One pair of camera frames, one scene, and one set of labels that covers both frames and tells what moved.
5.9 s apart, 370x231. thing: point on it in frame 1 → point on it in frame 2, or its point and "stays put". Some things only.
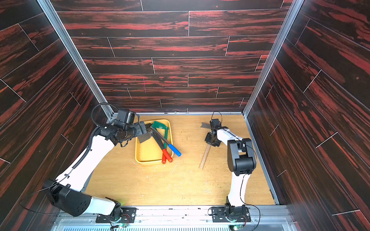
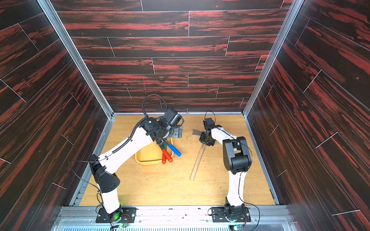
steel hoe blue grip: x=170 y=147 stays put
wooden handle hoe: x=205 y=125 → x=196 y=132
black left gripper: x=139 y=131 → x=178 y=132
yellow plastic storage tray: x=149 y=151 stays put
